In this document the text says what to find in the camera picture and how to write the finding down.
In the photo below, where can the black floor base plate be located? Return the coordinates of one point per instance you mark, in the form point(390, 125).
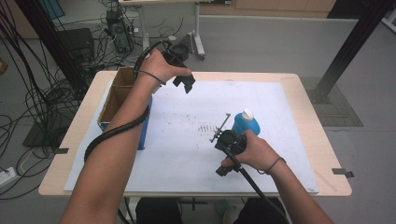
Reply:
point(40, 137)

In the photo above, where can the white desk with legs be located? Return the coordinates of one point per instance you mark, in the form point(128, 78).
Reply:
point(197, 31)

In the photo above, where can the black metal stand post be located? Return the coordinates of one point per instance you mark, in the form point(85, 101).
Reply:
point(46, 31)
point(351, 43)

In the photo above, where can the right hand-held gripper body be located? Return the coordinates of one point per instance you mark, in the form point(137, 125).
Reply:
point(231, 141)

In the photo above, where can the thin right wrist band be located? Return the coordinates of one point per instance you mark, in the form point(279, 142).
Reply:
point(274, 165)

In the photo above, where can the person's left hand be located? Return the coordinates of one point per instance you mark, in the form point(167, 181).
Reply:
point(157, 67)

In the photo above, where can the blue panel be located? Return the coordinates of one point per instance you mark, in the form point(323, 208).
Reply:
point(53, 7)

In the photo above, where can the wooden cabinet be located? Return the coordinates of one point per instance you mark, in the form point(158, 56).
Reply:
point(280, 7)

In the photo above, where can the black computer tower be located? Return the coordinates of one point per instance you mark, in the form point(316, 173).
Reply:
point(120, 34)

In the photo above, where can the blue bottle with white cap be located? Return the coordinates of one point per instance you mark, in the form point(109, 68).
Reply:
point(246, 125)

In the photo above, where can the person's right hand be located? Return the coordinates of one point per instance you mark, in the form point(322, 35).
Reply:
point(258, 152)

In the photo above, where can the dark tape strip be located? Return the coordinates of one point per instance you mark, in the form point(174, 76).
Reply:
point(342, 172)
point(60, 151)

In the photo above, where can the person's leg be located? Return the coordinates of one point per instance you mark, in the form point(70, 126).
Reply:
point(258, 213)
point(158, 211)

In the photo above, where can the brown cardboard box blue side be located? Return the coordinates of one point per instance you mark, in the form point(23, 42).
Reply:
point(116, 99)

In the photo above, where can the person's left leg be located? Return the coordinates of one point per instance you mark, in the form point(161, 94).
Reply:
point(158, 211)

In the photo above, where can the white power strip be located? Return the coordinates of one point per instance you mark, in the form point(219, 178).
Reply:
point(7, 177)

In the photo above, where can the black equipment box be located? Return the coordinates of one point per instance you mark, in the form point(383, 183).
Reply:
point(77, 43)

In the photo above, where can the thin wrist band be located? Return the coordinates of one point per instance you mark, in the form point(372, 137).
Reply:
point(152, 75)
point(274, 165)

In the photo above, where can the person's right leg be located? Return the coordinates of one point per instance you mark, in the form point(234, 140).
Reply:
point(258, 213)

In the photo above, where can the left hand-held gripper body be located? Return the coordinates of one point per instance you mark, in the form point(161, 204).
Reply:
point(179, 51)

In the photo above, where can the white table mat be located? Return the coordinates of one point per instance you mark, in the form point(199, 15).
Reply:
point(180, 168)

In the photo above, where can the thin left wrist band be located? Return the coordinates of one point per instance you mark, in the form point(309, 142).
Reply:
point(152, 75)

